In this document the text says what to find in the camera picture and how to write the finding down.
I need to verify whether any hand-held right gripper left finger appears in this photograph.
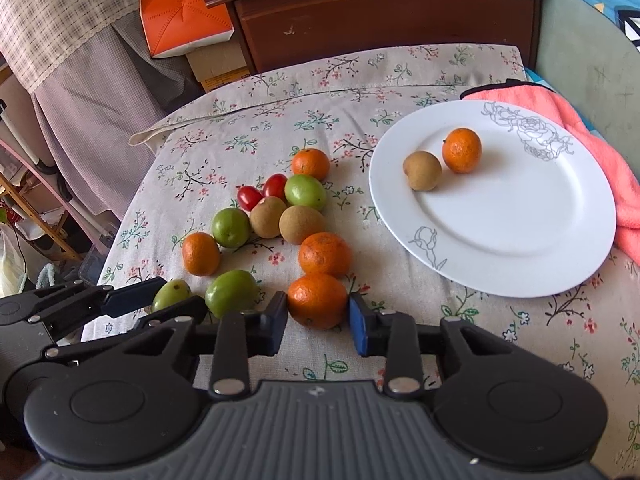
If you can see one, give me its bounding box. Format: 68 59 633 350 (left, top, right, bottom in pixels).
100 292 290 396

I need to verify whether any lilac checked cloth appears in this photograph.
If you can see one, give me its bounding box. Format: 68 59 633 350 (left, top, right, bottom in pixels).
32 10 206 216

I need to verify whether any brown kiwi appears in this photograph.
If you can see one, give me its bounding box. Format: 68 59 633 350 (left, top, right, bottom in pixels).
278 205 327 246

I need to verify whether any white plate with flower print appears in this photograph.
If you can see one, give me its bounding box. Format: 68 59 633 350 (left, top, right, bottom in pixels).
369 100 617 299

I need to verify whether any orange mandarin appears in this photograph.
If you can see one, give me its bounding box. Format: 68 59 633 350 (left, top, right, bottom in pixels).
298 232 353 279
181 232 221 277
291 148 331 182
442 128 483 175
287 273 348 331

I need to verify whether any dark wooden headboard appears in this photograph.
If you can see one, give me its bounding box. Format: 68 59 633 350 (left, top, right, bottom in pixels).
201 0 557 75

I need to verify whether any grey-green padded panel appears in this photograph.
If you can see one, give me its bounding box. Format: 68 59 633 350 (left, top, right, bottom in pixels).
535 0 640 126

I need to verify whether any beige checked cloth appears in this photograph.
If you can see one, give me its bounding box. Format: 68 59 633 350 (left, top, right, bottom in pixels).
0 0 143 93

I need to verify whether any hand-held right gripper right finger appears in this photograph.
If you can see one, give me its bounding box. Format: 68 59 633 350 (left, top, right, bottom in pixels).
348 292 503 395

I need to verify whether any green jujube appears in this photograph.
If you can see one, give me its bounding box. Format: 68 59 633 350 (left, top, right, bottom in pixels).
284 174 328 211
211 207 252 249
205 270 261 319
152 279 193 312

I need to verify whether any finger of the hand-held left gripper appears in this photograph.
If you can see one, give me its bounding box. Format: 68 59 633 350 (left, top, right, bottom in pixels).
0 276 167 328
45 300 208 362

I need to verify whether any orange paper bag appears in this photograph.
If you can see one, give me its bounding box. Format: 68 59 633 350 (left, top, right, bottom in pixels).
139 0 236 58

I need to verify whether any brown longan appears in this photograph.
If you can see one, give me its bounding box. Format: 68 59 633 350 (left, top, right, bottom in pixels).
249 196 287 239
403 151 443 192

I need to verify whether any floral tablecloth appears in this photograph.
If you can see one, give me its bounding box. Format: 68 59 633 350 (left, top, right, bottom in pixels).
80 45 640 480

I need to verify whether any pink metal rack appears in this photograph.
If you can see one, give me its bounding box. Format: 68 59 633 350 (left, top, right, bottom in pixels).
0 137 121 261

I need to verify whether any pink towel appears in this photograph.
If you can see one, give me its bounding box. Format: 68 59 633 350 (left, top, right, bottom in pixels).
460 85 640 266

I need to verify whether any red cherry tomato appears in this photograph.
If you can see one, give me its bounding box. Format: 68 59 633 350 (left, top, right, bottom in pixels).
262 173 288 200
237 185 264 211

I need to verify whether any brown cardboard box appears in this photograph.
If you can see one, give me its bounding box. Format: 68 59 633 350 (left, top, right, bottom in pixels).
186 40 251 95

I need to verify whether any white plastic bag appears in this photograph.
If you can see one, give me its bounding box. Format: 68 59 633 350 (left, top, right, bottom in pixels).
0 222 36 298

